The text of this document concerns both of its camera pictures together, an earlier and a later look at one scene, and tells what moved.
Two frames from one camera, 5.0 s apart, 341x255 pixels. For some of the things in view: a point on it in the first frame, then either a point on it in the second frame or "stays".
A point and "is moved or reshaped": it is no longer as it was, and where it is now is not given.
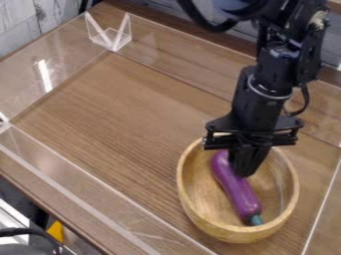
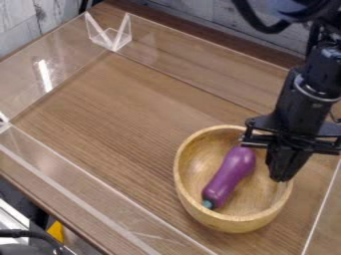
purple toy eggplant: [236, 189] is moved or reshaped
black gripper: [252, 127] → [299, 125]
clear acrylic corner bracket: [111, 38] stays
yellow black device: [56, 231] stays
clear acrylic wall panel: [111, 220] stays
